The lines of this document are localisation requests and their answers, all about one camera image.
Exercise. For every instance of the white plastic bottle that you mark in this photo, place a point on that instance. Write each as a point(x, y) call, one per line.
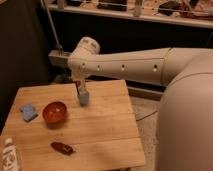
point(10, 156)

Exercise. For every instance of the metal lamp pole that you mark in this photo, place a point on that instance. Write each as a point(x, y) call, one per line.
point(59, 47)

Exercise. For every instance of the blue sponge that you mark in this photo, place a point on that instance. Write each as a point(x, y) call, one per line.
point(28, 112)

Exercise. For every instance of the red white eraser box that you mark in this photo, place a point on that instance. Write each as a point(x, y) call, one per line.
point(80, 88)

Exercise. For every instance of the wooden table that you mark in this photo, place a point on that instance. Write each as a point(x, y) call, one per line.
point(104, 134)

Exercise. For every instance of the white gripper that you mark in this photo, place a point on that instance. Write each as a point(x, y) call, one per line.
point(83, 99)

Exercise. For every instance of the dark red oblong object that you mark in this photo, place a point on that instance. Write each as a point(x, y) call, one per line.
point(62, 148)

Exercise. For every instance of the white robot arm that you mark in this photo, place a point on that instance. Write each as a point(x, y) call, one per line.
point(184, 131)

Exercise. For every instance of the white shelf board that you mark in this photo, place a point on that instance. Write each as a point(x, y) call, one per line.
point(125, 15)

